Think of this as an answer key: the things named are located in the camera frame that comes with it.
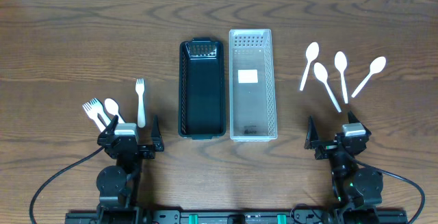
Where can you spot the clear plastic basket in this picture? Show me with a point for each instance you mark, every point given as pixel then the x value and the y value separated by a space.
pixel 252 106

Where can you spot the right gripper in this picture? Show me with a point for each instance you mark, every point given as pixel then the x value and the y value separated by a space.
pixel 313 143

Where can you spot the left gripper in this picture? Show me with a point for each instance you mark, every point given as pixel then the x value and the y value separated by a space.
pixel 143 147

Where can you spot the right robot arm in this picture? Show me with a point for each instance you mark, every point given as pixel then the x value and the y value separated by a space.
pixel 358 190

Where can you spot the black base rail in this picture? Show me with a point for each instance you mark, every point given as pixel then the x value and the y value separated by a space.
pixel 176 217

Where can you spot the white plastic spoon group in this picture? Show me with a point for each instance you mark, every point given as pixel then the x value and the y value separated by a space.
pixel 112 107

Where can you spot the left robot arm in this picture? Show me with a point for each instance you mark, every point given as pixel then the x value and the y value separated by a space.
pixel 118 185

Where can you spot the dark green plastic basket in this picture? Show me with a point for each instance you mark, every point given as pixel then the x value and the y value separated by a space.
pixel 201 89

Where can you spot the white plastic fork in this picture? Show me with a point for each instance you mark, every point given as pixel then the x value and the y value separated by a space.
pixel 92 114
pixel 140 88
pixel 98 106

